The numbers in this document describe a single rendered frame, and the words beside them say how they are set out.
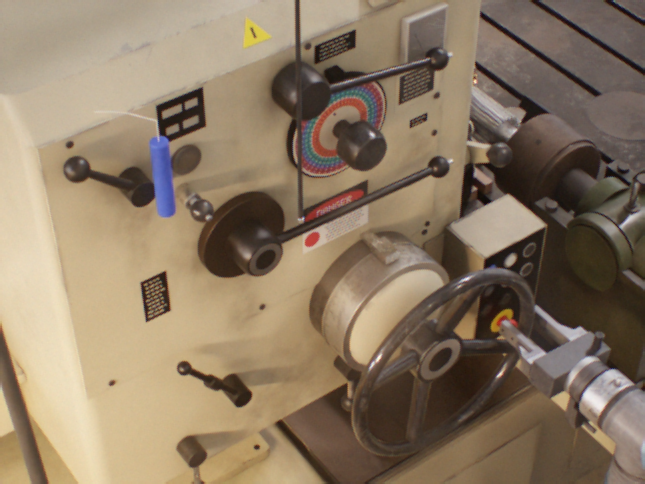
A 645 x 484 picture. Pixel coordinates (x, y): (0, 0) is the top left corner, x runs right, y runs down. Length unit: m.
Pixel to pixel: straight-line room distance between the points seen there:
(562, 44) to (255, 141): 1.62
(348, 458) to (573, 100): 1.03
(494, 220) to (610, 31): 1.23
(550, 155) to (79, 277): 1.07
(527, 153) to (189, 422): 0.86
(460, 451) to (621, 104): 0.92
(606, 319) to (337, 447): 0.70
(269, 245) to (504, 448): 1.34
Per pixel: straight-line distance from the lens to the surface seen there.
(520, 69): 3.21
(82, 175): 1.62
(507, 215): 2.26
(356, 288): 2.04
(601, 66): 3.26
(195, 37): 1.72
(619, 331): 2.45
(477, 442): 2.95
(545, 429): 3.16
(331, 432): 2.83
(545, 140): 2.51
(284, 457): 2.81
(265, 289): 2.02
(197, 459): 2.15
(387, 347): 1.90
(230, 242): 1.86
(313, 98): 1.75
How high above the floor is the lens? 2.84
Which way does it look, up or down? 43 degrees down
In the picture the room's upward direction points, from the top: straight up
